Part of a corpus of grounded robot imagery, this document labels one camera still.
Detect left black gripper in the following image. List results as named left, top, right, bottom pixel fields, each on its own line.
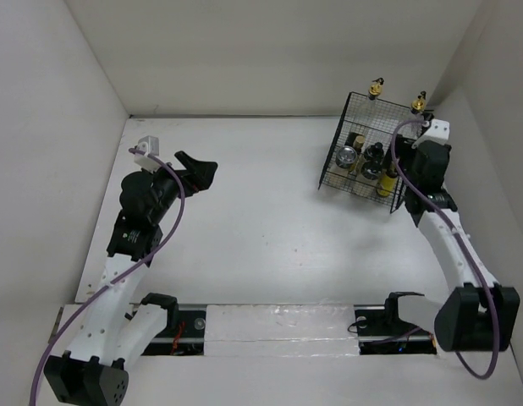
left=143, top=151, right=216, bottom=223

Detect small yellow bottle cork cap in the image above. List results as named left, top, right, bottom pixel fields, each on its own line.
left=376, top=157, right=399, bottom=198
left=351, top=134, right=366, bottom=156

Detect spice jar black lid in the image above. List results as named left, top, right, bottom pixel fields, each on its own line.
left=357, top=160, right=383, bottom=185

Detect clear glass oil bottle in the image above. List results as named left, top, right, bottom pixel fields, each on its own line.
left=410, top=91, right=427, bottom=119

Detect spice jar silver lid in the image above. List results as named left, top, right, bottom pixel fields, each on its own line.
left=330, top=145, right=358, bottom=178

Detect glass bottle with dark liquid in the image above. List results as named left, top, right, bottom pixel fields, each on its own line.
left=366, top=77, right=385, bottom=109

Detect white spice jar black cap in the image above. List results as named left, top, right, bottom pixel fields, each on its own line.
left=364, top=142, right=385, bottom=162

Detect brown spice jar black cap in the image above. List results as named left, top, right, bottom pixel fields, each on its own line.
left=344, top=131, right=359, bottom=146

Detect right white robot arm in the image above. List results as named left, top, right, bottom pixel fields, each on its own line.
left=382, top=135, right=520, bottom=352

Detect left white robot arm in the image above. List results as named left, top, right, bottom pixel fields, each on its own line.
left=36, top=147, right=218, bottom=405

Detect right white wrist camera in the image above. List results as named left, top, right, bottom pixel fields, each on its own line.
left=412, top=118, right=450, bottom=149

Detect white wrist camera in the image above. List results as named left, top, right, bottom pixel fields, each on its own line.
left=412, top=118, right=450, bottom=149
left=134, top=135, right=160, bottom=173

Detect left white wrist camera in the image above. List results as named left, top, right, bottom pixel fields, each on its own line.
left=134, top=135, right=160, bottom=173

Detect black wire basket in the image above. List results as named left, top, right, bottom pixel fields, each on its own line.
left=318, top=91, right=413, bottom=212

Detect black metal rail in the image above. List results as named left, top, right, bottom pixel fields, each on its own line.
left=144, top=304, right=437, bottom=358

